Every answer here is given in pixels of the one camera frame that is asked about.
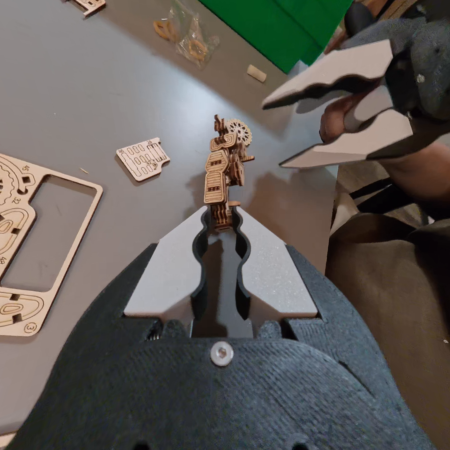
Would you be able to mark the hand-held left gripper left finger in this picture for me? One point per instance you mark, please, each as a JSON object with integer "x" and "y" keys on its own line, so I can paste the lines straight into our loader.
{"x": 165, "y": 274}

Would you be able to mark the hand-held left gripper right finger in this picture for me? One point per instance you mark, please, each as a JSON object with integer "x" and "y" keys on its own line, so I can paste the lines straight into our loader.
{"x": 277, "y": 277}

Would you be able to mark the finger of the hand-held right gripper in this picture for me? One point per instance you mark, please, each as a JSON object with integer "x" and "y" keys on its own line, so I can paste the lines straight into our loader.
{"x": 351, "y": 63}
{"x": 379, "y": 133}

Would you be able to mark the small wooden puzzle model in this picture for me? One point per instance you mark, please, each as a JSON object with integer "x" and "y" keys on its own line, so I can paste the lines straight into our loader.
{"x": 215, "y": 175}

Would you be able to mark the person's right forearm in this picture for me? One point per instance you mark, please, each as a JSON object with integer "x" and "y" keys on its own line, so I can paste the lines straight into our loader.
{"x": 422, "y": 172}

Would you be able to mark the grey desk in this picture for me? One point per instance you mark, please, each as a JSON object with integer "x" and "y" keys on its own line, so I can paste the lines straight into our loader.
{"x": 70, "y": 88}

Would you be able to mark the person's right hand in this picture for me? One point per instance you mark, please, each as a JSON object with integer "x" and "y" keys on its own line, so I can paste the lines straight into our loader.
{"x": 334, "y": 119}

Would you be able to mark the green plastic box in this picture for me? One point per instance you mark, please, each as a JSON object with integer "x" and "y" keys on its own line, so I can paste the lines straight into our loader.
{"x": 277, "y": 24}

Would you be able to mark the small wooden block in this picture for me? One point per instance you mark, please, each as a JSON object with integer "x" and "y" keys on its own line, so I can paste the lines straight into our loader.
{"x": 256, "y": 73}

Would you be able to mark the large wooden puzzle sheet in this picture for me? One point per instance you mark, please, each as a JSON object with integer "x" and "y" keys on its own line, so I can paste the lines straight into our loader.
{"x": 63, "y": 309}

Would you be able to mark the person's dark olive clothing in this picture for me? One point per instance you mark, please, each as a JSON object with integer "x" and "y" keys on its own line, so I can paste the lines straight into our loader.
{"x": 386, "y": 298}

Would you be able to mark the small rectangular wooden puzzle sheet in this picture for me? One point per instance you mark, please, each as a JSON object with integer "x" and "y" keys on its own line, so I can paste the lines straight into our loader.
{"x": 142, "y": 160}

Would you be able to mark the clear bag of rubber bands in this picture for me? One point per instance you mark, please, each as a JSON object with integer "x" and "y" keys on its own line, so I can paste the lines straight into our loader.
{"x": 191, "y": 35}

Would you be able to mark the small notched wooden puzzle piece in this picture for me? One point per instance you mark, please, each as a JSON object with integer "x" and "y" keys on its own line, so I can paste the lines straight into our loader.
{"x": 89, "y": 4}

